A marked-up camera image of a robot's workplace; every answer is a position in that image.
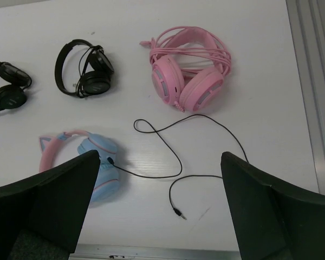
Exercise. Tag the aluminium rail front edge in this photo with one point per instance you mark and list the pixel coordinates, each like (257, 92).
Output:
(88, 251)

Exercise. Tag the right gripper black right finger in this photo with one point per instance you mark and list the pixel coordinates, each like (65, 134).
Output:
(273, 219)

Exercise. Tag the aluminium rail right side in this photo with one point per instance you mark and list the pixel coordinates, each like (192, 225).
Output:
(309, 43)

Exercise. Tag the black headphones far left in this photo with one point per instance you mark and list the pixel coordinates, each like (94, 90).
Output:
(12, 95)

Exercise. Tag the blue pink cat-ear headphones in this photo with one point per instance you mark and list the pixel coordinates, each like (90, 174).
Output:
(108, 178)

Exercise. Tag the pink gaming headset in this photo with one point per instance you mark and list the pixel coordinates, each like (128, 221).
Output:
(188, 89)

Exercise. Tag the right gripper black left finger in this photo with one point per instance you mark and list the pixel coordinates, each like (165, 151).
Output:
(41, 217)

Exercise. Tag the black headphones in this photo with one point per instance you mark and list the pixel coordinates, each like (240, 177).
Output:
(95, 77)
(12, 95)

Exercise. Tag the black headphones middle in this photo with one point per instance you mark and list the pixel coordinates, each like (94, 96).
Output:
(95, 77)

